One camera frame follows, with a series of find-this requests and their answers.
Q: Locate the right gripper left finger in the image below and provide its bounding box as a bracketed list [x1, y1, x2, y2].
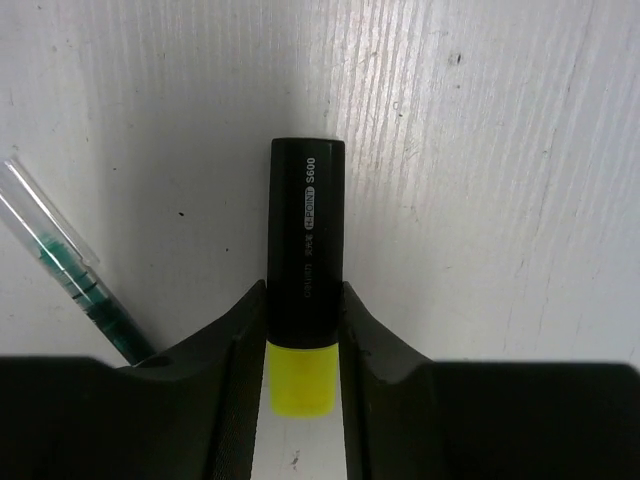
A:
[1, 282, 266, 479]

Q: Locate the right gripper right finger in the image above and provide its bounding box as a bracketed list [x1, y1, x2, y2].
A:
[339, 286, 639, 479]

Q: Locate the yellow cap black highlighter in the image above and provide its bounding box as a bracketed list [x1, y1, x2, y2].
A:
[267, 138, 345, 418]

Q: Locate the green ink clear pen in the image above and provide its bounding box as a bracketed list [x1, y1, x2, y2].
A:
[1, 158, 155, 365]

